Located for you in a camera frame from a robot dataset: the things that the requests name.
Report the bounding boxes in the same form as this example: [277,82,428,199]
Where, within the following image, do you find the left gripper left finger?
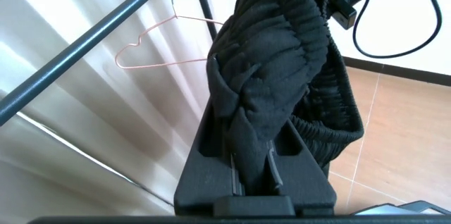
[174,101,245,217]

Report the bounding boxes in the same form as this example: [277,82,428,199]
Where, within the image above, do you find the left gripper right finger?
[268,119,338,215]

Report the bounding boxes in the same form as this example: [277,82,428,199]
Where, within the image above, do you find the black shorts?
[206,0,366,197]

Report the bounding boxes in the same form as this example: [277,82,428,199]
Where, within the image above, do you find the pink clothes hanger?
[114,0,226,70]

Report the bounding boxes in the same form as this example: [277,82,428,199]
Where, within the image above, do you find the black clothes rack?
[0,0,219,127]

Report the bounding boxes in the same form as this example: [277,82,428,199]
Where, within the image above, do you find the beige curtain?
[0,0,247,217]

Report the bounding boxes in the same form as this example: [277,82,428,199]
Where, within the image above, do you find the black cable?
[352,0,443,59]

